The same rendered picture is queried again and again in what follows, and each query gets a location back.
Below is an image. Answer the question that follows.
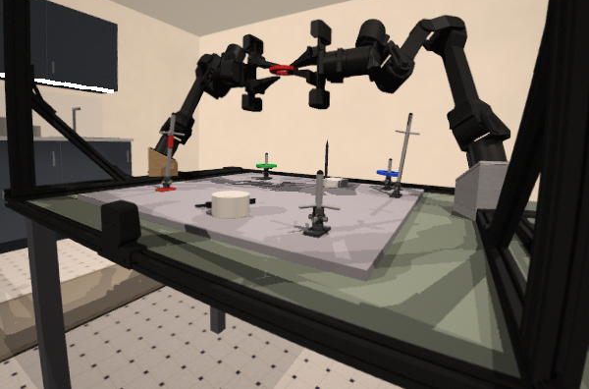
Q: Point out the beige cylinder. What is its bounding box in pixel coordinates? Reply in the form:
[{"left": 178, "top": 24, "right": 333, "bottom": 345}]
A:
[{"left": 212, "top": 191, "right": 249, "bottom": 219}]

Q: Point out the grey post with red foot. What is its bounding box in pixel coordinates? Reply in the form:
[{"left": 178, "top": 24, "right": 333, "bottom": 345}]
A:
[{"left": 155, "top": 112, "right": 184, "bottom": 192}]

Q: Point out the blue ring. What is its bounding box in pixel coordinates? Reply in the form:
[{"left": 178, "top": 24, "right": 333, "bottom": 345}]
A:
[{"left": 376, "top": 170, "right": 398, "bottom": 177}]

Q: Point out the red ring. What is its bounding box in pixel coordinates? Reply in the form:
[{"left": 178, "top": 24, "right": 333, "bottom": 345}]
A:
[{"left": 269, "top": 65, "right": 298, "bottom": 76}]

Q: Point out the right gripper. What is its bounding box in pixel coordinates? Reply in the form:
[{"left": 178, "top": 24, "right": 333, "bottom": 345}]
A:
[{"left": 288, "top": 20, "right": 350, "bottom": 110}]

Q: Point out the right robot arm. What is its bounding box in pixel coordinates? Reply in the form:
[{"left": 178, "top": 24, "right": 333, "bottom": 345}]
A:
[{"left": 347, "top": 15, "right": 510, "bottom": 169}]

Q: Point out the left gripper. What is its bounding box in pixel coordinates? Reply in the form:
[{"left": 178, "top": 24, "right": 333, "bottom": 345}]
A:
[{"left": 226, "top": 34, "right": 281, "bottom": 112}]

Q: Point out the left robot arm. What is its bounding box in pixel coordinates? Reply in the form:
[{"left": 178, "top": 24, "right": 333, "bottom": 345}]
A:
[{"left": 151, "top": 43, "right": 246, "bottom": 159}]

